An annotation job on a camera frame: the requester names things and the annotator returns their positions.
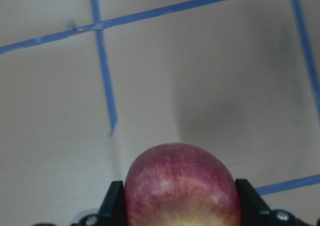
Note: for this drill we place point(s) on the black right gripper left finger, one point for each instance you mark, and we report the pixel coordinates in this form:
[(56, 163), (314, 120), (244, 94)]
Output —
[(112, 209)]

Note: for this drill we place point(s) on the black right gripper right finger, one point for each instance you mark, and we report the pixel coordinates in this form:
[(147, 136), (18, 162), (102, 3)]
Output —
[(255, 211)]

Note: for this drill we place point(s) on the red yellow apple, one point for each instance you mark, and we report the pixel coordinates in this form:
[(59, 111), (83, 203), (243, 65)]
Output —
[(179, 184)]

